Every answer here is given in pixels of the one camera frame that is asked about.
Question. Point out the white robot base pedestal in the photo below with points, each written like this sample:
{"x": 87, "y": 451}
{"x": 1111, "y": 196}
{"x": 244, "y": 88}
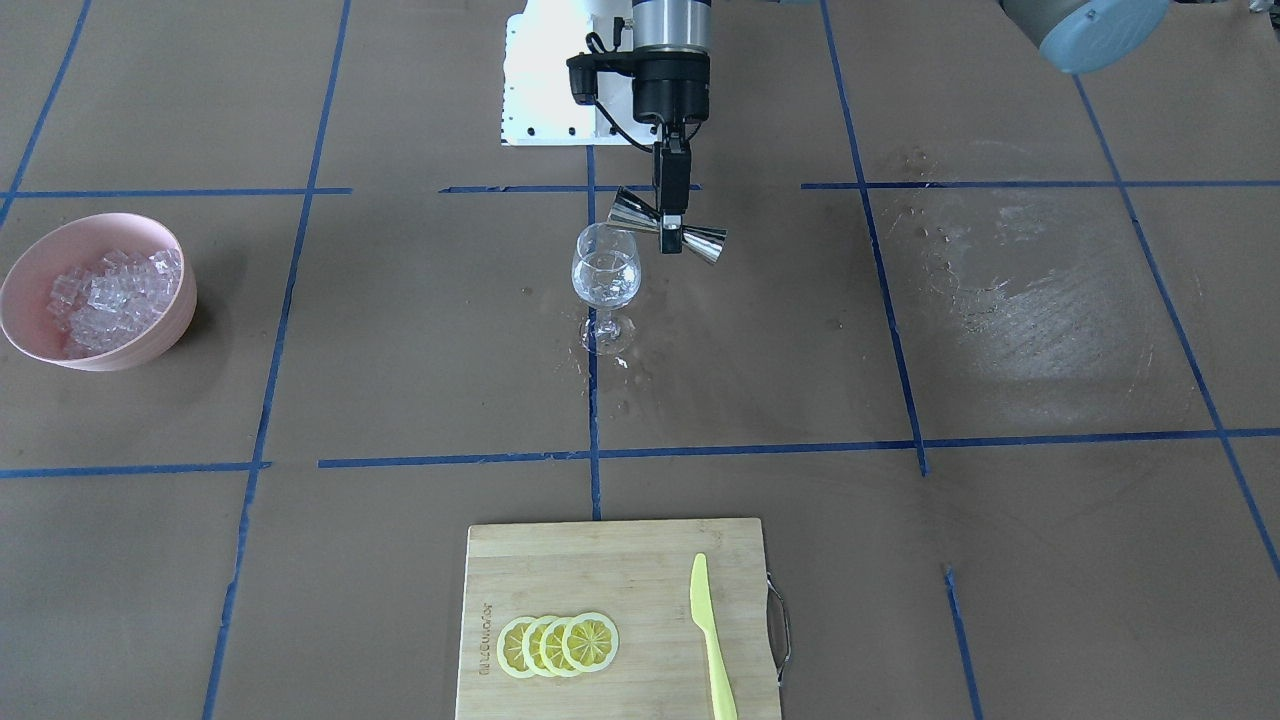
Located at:
{"x": 538, "y": 108}

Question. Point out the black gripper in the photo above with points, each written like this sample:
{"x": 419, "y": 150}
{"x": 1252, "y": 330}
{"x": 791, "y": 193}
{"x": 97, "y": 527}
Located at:
{"x": 673, "y": 88}

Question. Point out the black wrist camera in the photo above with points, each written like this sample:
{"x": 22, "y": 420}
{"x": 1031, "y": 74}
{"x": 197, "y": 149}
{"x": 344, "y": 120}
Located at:
{"x": 584, "y": 69}

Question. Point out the pink bowl of ice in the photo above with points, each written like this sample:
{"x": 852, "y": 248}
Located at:
{"x": 102, "y": 294}

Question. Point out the steel double jigger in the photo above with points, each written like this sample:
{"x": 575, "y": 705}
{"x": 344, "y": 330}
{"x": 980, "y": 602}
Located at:
{"x": 630, "y": 212}

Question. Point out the yellow lemon slice stack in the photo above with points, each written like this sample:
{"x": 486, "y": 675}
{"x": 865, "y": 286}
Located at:
{"x": 555, "y": 646}

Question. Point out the yellow plastic knife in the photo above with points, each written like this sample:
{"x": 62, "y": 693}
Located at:
{"x": 722, "y": 703}

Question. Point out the bamboo cutting board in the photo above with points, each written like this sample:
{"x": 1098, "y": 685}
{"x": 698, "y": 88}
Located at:
{"x": 637, "y": 573}

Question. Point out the clear wine glass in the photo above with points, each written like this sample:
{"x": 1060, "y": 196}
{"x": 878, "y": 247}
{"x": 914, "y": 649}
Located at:
{"x": 606, "y": 275}

